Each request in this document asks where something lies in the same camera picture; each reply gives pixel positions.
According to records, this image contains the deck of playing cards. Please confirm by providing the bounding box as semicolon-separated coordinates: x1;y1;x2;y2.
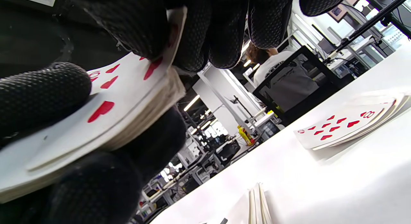
0;7;188;203

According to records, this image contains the pile of heart playing cards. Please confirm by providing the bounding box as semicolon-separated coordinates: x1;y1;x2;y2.
294;89;411;151

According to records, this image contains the black mesh office chair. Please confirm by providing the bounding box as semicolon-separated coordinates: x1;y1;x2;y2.
253;46;355;126

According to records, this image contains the person's left hand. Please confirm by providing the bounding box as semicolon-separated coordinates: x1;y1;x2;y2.
0;62;187;224

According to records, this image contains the person's right hand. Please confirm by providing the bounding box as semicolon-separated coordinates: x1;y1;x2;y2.
69;0;349;73

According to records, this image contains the pile of spade playing cards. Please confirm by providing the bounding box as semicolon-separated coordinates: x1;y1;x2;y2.
199;183;273;224

